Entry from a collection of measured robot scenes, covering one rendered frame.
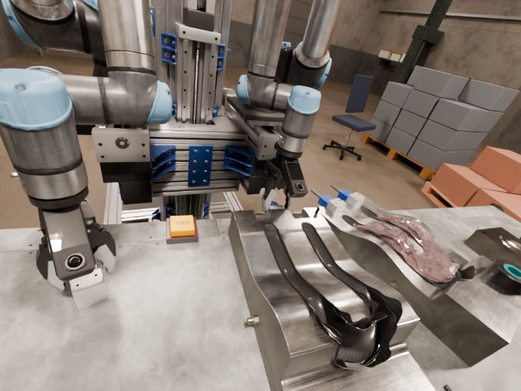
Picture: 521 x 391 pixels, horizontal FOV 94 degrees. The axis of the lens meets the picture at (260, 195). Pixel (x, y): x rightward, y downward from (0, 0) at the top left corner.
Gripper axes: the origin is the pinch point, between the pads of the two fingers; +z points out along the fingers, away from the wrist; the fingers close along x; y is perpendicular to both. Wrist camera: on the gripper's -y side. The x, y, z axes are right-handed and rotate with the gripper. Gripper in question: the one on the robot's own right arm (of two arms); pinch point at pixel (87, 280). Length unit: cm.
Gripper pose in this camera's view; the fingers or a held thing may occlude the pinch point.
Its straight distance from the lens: 58.8
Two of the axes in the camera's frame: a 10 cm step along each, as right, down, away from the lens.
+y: -6.1, -5.4, 5.8
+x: -7.7, 2.3, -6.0
